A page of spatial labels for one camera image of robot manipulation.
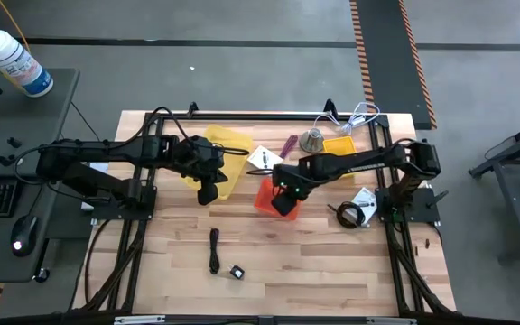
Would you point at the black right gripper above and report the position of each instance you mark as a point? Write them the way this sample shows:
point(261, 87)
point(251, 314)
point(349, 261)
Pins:
point(289, 178)

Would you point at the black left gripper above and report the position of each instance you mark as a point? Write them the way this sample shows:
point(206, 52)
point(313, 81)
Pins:
point(201, 158)

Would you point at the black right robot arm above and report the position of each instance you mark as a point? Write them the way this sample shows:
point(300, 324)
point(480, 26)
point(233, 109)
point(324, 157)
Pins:
point(359, 159)

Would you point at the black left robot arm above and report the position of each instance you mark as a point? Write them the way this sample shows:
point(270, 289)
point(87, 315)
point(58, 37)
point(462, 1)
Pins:
point(106, 151)

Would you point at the yellow translucent plastic bin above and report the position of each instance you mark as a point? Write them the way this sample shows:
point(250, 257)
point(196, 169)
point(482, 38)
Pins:
point(235, 140)

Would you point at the white card reader box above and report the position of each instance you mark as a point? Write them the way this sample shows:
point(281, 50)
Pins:
point(264, 158)

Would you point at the orange slotted plastic basket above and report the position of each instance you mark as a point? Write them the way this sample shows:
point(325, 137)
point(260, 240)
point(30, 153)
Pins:
point(263, 199)

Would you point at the silver metal bell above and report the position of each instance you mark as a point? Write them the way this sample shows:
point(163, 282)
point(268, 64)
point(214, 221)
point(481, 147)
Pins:
point(312, 141)

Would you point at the yellow slotted plastic basket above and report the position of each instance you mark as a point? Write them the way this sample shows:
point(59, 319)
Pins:
point(339, 145)

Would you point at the white box with black print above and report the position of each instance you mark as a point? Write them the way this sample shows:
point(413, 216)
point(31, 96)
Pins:
point(364, 197)

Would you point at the small black plug adapter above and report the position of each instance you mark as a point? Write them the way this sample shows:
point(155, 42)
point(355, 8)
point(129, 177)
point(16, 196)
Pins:
point(236, 272)

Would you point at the black mat with orange stripes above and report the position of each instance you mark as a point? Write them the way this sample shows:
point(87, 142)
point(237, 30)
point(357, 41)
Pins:
point(386, 67)

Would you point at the dark grey side desk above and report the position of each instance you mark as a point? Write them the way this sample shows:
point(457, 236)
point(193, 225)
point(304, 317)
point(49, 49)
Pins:
point(30, 117)

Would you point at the small black desk knob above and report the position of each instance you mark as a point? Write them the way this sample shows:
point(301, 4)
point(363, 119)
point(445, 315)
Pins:
point(14, 142)
point(5, 160)

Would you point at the black computer mouse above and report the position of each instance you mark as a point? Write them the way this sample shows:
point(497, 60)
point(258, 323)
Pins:
point(24, 234)

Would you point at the black desk caster wheel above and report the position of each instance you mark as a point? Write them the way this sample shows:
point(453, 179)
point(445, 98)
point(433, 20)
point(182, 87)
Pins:
point(41, 275)

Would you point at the white wipes canister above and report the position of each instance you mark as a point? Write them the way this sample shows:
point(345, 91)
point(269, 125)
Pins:
point(16, 63)

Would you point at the dark metal neighbouring table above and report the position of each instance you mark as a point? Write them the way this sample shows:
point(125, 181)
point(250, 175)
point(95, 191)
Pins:
point(513, 155)

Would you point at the black aluminium table frame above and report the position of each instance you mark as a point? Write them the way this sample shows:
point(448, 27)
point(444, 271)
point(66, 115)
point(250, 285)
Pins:
point(260, 116)

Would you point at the silver aluminium bracket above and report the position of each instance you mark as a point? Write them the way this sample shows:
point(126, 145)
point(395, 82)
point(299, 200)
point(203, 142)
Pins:
point(391, 321)
point(139, 320)

